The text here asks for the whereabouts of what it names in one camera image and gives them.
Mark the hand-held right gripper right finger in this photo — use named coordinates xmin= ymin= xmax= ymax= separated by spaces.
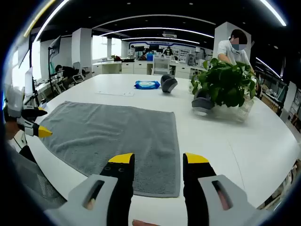
xmin=182 ymin=152 xmax=271 ymax=226

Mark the blue wipes packet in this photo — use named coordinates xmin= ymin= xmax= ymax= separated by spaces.
xmin=134 ymin=80 xmax=161 ymax=90

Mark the person's right hand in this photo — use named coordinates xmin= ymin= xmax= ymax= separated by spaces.
xmin=132 ymin=219 xmax=162 ymax=226

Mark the green potted plant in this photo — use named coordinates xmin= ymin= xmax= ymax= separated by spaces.
xmin=190 ymin=57 xmax=259 ymax=108

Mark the grey mesh chair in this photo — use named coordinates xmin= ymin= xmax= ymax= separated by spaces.
xmin=9 ymin=141 xmax=69 ymax=210

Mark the black light stand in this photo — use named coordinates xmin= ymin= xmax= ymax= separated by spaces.
xmin=48 ymin=35 xmax=62 ymax=95

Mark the grey towel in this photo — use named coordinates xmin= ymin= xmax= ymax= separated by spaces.
xmin=40 ymin=101 xmax=181 ymax=198

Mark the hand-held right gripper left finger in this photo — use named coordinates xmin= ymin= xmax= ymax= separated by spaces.
xmin=44 ymin=152 xmax=136 ymax=226

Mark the white flat strip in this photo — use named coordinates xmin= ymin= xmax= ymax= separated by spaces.
xmin=95 ymin=90 xmax=135 ymax=97

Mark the white office chair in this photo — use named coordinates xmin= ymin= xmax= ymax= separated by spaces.
xmin=151 ymin=57 xmax=174 ymax=76
xmin=71 ymin=62 xmax=87 ymax=85

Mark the clear plastic container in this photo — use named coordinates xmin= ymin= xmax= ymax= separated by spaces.
xmin=213 ymin=97 xmax=256 ymax=123

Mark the white table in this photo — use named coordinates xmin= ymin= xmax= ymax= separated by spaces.
xmin=23 ymin=73 xmax=301 ymax=226

